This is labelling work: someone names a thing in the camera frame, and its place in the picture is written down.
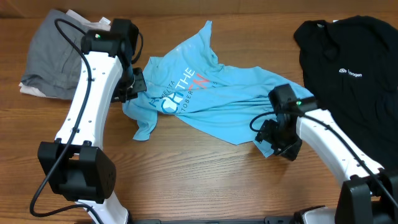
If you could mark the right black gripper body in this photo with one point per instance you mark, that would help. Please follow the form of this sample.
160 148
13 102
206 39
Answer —
283 139

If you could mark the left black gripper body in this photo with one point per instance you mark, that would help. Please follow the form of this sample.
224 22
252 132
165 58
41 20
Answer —
132 82

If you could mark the black t-shirt white logo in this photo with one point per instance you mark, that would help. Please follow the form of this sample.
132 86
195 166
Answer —
350 66

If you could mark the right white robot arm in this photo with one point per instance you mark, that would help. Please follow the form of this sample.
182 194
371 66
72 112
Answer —
368 191

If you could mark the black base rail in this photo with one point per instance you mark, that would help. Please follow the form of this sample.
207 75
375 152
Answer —
211 221

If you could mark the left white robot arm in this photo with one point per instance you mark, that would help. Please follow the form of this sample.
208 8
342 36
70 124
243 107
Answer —
75 164

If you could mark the light blue printed t-shirt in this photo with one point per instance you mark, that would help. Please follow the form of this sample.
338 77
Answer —
191 84

